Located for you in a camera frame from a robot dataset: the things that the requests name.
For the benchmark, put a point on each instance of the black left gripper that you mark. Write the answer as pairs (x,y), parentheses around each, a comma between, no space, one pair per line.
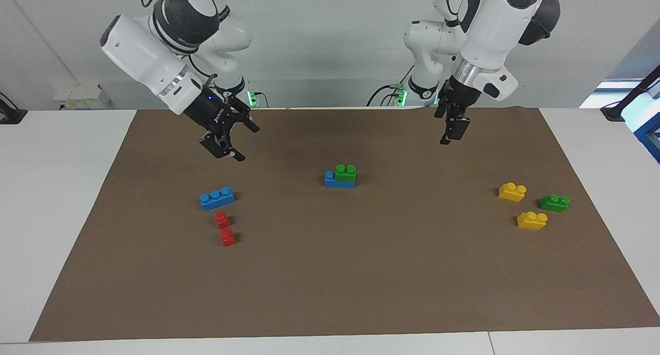
(459,97)

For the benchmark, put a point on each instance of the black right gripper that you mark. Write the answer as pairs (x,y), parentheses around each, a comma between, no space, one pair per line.
(209,112)

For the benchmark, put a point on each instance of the blue three-stud block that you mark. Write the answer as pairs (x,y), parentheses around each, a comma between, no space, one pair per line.
(216,200)
(332,181)

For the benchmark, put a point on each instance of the green two-stud block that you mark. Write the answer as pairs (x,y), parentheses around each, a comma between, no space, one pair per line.
(554,204)
(345,173)

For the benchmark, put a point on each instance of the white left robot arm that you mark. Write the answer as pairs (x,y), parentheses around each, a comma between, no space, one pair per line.
(490,30)

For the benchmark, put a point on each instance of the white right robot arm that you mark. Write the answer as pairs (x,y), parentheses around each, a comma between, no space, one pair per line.
(139,50)

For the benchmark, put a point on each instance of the yellow two-stud block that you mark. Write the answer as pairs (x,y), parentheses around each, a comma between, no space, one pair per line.
(531,221)
(511,192)

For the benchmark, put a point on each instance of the red one-stud block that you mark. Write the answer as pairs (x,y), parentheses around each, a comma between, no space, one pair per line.
(227,238)
(222,220)

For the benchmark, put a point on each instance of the brown table mat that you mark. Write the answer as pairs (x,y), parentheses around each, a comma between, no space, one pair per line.
(330,272)

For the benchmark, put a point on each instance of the black table clamp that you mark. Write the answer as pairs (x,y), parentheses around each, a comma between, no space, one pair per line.
(10,115)

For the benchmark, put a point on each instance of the white wall socket box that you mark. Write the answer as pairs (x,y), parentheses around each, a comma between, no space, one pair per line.
(77,97)

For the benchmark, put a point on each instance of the blue metal frame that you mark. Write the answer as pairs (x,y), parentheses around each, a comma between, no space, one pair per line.
(649,138)

